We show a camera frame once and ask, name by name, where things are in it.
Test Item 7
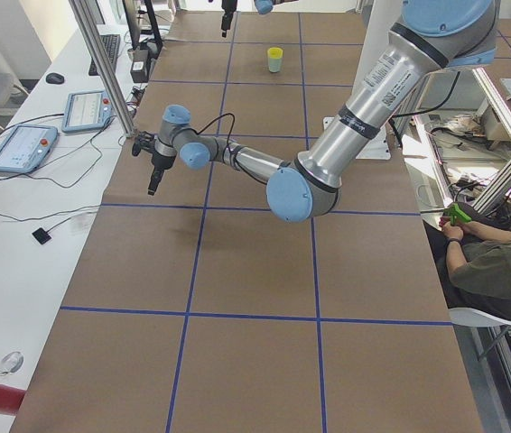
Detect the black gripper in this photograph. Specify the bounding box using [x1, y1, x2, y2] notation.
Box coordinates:
[220, 0, 237, 38]
[147, 151, 177, 196]

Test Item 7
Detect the yellow plastic cup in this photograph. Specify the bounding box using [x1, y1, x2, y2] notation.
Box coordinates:
[267, 47, 283, 61]

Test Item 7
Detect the green plastic cup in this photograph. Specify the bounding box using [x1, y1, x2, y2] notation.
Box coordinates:
[267, 57, 283, 73]

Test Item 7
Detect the blue teach pendant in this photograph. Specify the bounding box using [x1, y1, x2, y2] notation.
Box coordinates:
[61, 90, 114, 134]
[0, 125, 59, 174]

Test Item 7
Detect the black box with label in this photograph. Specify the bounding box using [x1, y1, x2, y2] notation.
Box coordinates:
[130, 49, 149, 84]

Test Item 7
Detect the black keyboard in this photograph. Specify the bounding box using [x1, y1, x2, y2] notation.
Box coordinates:
[88, 33, 122, 77]

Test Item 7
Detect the black phone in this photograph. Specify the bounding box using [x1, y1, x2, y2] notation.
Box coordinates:
[32, 227, 51, 245]

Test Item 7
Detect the black computer mouse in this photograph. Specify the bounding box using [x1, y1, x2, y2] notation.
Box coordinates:
[45, 72, 65, 85]

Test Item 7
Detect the green handheld tool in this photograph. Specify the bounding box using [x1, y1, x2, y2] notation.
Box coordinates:
[439, 203, 472, 227]

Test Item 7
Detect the seated person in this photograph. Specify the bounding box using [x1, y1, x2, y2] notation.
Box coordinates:
[423, 219, 511, 321]

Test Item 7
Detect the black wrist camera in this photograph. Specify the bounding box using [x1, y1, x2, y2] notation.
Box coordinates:
[131, 131, 156, 157]

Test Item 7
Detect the aluminium frame post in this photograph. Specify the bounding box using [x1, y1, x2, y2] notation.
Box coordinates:
[69, 0, 136, 138]

